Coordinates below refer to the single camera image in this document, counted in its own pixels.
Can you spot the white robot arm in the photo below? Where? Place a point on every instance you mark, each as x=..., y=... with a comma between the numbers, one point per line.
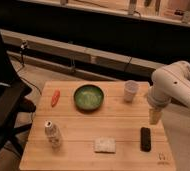
x=169, y=81

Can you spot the black office chair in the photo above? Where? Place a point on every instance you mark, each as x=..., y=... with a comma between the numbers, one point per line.
x=13, y=92

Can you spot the white plastic cup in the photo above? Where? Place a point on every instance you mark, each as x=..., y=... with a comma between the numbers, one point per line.
x=130, y=90

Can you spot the orange carrot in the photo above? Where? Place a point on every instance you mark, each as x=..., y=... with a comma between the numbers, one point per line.
x=55, y=98

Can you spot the black remote control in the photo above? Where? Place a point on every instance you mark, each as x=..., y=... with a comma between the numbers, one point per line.
x=145, y=139

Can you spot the green bowl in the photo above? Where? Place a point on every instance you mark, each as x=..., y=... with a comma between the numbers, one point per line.
x=88, y=97

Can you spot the clear plastic bottle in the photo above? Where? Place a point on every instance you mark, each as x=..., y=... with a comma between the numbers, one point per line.
x=53, y=134

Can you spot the white sponge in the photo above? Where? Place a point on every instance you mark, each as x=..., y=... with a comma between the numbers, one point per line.
x=104, y=145

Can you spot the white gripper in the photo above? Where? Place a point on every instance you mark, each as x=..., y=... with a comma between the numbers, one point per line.
x=154, y=115

